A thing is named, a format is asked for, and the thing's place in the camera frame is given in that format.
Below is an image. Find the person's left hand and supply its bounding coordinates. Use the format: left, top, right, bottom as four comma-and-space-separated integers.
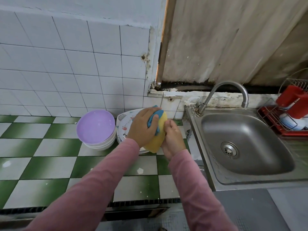
126, 107, 164, 149

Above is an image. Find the person's right hand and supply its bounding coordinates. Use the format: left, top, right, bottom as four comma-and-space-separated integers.
161, 119, 187, 161

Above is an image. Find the yellow plastic bowl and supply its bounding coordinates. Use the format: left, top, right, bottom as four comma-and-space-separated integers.
143, 110, 169, 154

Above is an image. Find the blue cleaning cloth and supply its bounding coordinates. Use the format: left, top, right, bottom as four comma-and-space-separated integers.
147, 109, 165, 137

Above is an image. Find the stack of floral plates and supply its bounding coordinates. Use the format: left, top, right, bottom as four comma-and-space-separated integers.
116, 108, 151, 155

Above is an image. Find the purple plastic bowl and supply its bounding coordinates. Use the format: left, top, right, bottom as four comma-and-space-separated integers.
76, 109, 117, 151

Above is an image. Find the white bowl with blue rim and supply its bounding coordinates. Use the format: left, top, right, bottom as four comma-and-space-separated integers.
280, 113, 307, 132

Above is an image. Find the person's left forearm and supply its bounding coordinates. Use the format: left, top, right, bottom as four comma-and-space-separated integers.
24, 138, 141, 231

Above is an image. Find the person's right forearm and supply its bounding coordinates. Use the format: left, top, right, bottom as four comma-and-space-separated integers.
168, 149, 227, 231

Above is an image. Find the green checkered tile countertop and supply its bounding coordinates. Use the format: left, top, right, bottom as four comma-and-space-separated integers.
0, 114, 194, 213

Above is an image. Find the chrome faucet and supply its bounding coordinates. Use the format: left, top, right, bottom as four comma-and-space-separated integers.
195, 81, 250, 116

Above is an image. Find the stainless steel sink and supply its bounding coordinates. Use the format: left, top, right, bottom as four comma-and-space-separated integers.
185, 103, 308, 192

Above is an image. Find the weathered wooden board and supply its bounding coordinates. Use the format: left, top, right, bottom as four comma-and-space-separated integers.
155, 0, 308, 90

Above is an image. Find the red plastic cutlery cup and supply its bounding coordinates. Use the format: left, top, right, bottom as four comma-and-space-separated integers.
275, 84, 308, 120

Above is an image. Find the metal wire dish rack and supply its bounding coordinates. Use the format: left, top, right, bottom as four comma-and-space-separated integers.
256, 69, 308, 141

